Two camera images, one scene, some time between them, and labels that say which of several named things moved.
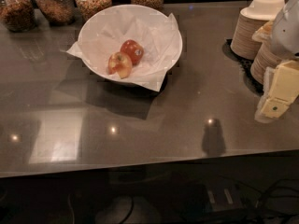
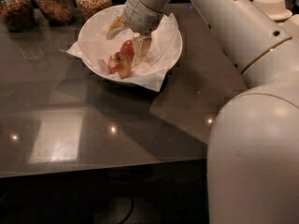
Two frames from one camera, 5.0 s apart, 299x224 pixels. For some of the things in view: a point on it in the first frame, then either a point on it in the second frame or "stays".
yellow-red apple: x=119 y=63 stays
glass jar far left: x=17 y=10 stays
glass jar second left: x=56 y=3 stays
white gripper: x=286 y=32 → x=139 y=15
